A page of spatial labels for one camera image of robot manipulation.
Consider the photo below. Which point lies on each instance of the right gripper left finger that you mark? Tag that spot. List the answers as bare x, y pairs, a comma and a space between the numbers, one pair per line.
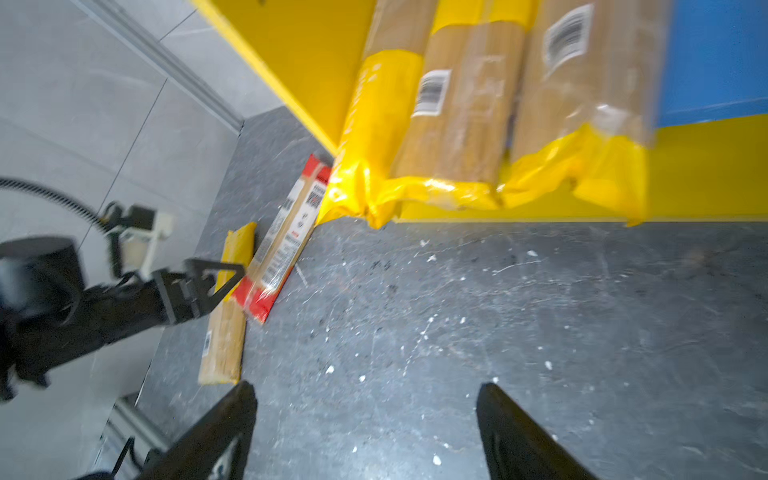
217, 446

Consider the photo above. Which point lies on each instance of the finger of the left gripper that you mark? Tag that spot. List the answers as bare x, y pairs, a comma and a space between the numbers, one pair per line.
207, 283

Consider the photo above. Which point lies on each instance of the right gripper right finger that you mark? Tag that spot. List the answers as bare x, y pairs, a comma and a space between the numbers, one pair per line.
515, 446

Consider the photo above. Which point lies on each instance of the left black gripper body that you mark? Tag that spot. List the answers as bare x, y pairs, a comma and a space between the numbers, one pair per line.
183, 295

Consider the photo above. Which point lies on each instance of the red white spaghetti bag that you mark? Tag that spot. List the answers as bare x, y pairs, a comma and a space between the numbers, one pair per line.
283, 242

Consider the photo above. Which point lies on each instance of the small tan pasta bag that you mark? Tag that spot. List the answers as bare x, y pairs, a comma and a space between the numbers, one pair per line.
224, 341

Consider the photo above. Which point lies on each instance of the yellow Pastatime spaghetti bag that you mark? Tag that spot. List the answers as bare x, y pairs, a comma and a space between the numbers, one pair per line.
379, 112

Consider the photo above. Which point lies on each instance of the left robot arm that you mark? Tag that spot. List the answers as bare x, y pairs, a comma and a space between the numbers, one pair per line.
49, 317

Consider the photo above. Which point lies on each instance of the yellow shelf unit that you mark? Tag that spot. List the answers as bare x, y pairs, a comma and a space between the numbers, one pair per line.
710, 159

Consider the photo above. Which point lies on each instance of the aluminium mounting rail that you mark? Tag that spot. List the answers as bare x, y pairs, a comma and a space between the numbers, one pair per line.
129, 441

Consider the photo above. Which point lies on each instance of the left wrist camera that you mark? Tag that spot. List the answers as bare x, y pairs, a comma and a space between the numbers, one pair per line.
134, 235

